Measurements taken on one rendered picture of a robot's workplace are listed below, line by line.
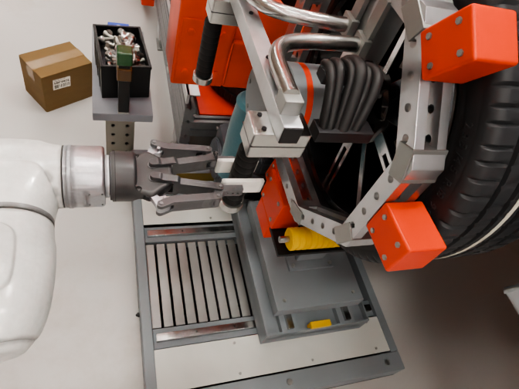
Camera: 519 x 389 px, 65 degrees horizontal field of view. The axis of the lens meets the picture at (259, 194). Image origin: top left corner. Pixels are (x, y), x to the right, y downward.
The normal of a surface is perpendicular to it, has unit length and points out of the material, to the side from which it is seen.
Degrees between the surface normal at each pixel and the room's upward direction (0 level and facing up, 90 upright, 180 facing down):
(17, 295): 31
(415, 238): 0
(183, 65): 90
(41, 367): 0
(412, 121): 90
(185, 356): 0
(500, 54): 35
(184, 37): 90
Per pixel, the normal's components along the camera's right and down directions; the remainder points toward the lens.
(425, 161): 0.35, 0.15
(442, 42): -0.94, 0.03
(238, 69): 0.22, 0.81
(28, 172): 0.50, -0.37
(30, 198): 0.74, -0.40
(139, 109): 0.27, -0.59
